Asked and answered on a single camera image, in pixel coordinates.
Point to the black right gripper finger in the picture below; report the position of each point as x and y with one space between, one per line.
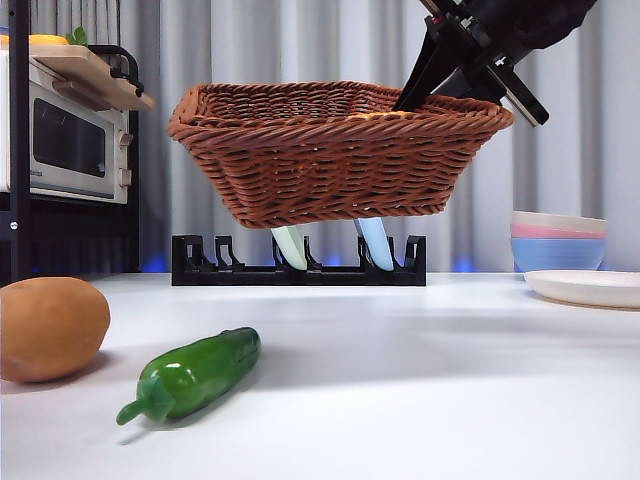
475 82
440 55

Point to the brown wicker basket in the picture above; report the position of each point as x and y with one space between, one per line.
330 165

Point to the green toy cucumber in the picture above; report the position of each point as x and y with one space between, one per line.
200 370

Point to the brown potato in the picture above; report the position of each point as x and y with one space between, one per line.
47 330

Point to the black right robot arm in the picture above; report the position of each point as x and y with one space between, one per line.
540 20

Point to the grey pleated curtain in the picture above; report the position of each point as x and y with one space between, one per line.
300 40

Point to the cream bowl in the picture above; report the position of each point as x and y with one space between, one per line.
555 220

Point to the pink bowl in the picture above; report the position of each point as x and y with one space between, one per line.
550 233

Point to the light blue plate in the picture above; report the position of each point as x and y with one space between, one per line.
375 245

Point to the black dish rack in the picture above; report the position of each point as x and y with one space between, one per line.
350 277

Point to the white flat plate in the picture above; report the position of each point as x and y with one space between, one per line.
590 290

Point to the pale green plate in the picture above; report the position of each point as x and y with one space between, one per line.
290 247

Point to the green toy leaf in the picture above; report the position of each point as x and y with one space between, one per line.
77 36

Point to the wooden cutting board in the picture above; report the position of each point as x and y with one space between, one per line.
75 65

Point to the cream toaster oven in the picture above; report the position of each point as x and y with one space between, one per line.
70 140

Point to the yellow toy food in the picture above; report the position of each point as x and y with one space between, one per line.
45 40

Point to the black metal shelf frame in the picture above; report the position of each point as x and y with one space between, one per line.
17 225

